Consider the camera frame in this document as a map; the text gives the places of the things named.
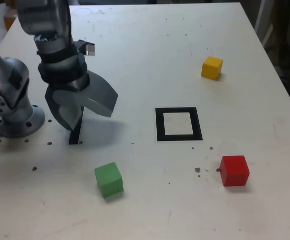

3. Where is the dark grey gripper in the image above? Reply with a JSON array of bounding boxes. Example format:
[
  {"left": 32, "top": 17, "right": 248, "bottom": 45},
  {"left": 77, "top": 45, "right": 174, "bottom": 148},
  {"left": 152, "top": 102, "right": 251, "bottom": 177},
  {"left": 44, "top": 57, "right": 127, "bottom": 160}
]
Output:
[{"left": 44, "top": 69, "right": 119, "bottom": 131}]

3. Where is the green cube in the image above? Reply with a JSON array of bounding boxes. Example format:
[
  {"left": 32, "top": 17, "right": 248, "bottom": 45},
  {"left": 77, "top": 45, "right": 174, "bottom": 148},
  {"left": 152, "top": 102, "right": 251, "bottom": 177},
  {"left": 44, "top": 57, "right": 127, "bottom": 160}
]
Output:
[{"left": 94, "top": 161, "right": 124, "bottom": 199}]

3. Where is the yellow cube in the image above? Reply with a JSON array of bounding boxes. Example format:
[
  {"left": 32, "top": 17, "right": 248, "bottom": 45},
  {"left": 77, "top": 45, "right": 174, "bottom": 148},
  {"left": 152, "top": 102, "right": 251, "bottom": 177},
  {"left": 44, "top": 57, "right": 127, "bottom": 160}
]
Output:
[{"left": 201, "top": 56, "right": 224, "bottom": 81}]

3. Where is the red cube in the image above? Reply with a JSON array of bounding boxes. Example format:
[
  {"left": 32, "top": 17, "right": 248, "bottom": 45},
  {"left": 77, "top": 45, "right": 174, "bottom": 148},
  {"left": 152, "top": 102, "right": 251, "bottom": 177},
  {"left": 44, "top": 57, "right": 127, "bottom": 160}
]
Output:
[{"left": 219, "top": 155, "right": 250, "bottom": 188}]

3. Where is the black tape square outline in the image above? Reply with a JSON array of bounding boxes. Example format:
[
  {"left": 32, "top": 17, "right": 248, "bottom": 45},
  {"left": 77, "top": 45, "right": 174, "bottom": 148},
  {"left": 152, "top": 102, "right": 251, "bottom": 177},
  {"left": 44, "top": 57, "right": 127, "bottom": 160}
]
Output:
[{"left": 155, "top": 106, "right": 203, "bottom": 142}]

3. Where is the black tape strip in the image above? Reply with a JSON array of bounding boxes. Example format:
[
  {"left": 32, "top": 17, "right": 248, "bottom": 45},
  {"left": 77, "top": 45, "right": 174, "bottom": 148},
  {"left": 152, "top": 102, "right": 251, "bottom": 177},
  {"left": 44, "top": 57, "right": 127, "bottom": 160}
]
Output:
[{"left": 68, "top": 107, "right": 85, "bottom": 146}]

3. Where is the gripper-mounted camera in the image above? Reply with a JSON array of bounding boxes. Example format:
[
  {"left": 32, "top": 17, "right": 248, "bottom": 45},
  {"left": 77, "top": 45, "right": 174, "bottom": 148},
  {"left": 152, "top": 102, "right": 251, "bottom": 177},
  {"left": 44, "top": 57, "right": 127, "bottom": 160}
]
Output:
[{"left": 74, "top": 39, "right": 96, "bottom": 57}]

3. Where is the white frame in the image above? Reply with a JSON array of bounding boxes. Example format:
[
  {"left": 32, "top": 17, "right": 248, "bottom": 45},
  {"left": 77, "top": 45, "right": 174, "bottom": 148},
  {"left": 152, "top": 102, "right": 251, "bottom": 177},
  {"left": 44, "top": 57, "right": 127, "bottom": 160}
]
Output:
[{"left": 253, "top": 0, "right": 277, "bottom": 49}]

